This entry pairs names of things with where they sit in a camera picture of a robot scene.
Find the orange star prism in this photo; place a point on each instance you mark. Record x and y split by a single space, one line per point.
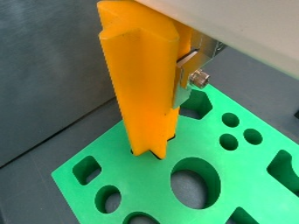
142 43

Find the green shape sorter board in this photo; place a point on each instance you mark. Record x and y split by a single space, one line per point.
231 170

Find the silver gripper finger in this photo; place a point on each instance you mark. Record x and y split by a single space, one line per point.
204 48

